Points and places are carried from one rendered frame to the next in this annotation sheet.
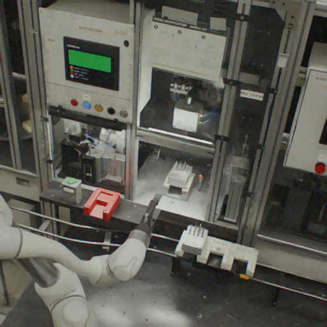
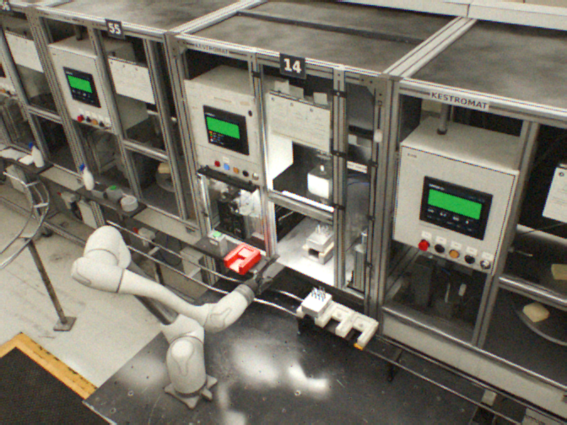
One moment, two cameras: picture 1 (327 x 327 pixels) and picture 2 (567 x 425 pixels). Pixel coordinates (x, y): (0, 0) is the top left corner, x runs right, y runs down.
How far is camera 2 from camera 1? 78 cm
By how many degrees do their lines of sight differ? 18
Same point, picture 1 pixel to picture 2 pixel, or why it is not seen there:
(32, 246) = (131, 285)
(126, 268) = (219, 316)
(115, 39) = (241, 109)
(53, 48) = (197, 115)
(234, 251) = (353, 320)
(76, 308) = (183, 346)
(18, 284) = not seen: hidden behind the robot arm
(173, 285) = (296, 344)
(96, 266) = (203, 311)
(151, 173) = (301, 234)
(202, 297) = (320, 360)
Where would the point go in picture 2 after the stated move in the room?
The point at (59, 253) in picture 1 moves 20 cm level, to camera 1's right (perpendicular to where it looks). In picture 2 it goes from (158, 293) to (202, 304)
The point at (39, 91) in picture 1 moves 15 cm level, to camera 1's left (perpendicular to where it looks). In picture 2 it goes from (192, 152) to (167, 147)
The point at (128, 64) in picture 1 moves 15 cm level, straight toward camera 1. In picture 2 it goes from (253, 131) to (243, 147)
